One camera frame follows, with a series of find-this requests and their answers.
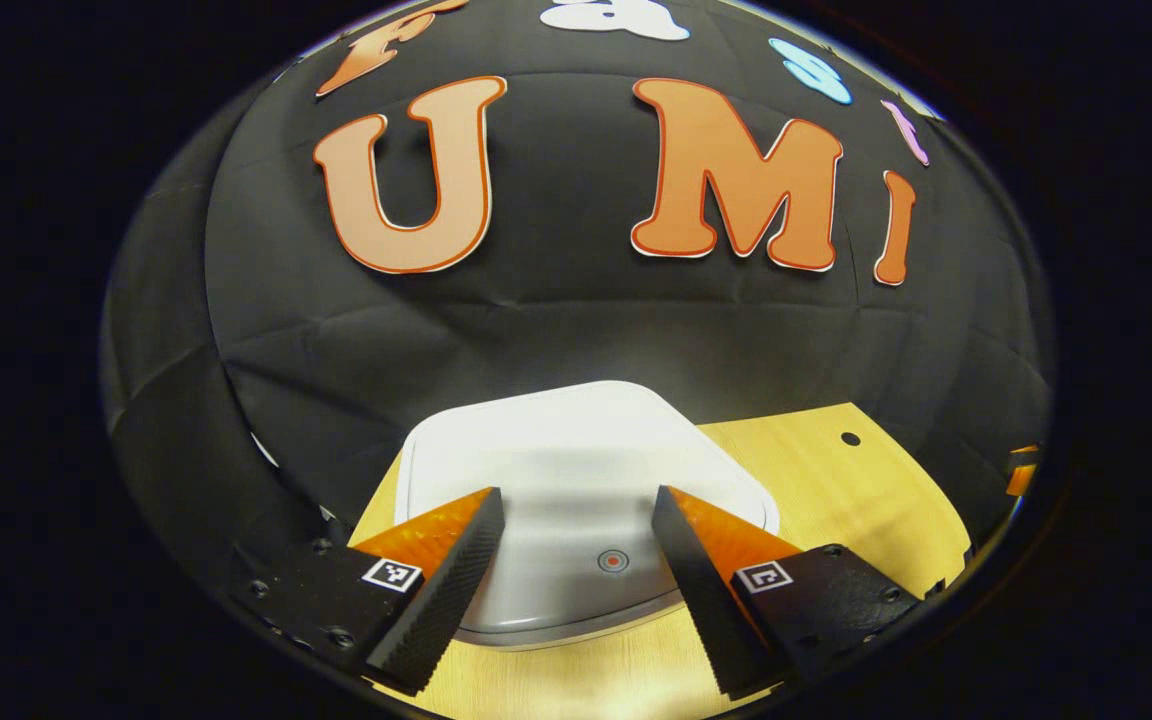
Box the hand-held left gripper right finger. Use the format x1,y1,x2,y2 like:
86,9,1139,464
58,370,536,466
651,485,925,701

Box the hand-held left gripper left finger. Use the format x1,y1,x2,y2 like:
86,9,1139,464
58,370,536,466
231,487,507,697

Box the white desktop garbage bin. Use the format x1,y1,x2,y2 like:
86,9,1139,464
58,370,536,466
394,380,780,651

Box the wooden desktop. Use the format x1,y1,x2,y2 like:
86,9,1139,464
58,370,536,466
346,402,972,720

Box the black backdrop cloth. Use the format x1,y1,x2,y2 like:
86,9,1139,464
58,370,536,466
204,0,1055,521

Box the black side partition panel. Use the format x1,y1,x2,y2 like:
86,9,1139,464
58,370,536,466
101,90,357,621

